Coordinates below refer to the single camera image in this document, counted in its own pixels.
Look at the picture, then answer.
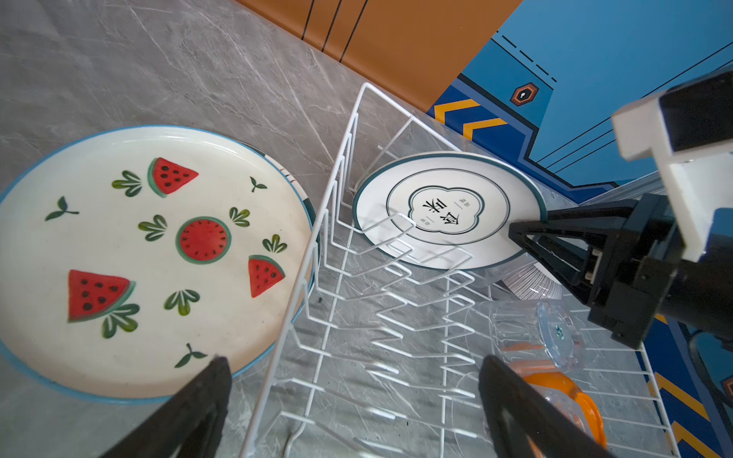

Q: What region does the white wire dish rack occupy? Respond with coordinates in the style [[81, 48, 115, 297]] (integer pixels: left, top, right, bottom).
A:
[[239, 82, 683, 458]]

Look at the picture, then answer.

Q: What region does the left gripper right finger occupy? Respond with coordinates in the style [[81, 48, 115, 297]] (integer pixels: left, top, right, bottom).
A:
[[478, 355, 611, 457]]

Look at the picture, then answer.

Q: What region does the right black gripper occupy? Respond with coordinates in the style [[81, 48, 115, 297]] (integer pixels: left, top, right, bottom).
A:
[[509, 195, 732, 348]]

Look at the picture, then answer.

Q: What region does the watermelon pattern plate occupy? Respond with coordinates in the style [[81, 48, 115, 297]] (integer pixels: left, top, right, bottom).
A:
[[1, 126, 313, 402]]

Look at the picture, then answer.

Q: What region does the orange bowl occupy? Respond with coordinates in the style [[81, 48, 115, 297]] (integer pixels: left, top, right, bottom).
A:
[[521, 371, 608, 450]]

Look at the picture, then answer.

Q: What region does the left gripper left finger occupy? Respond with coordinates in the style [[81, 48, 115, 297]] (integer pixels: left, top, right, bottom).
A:
[[103, 356, 232, 457]]

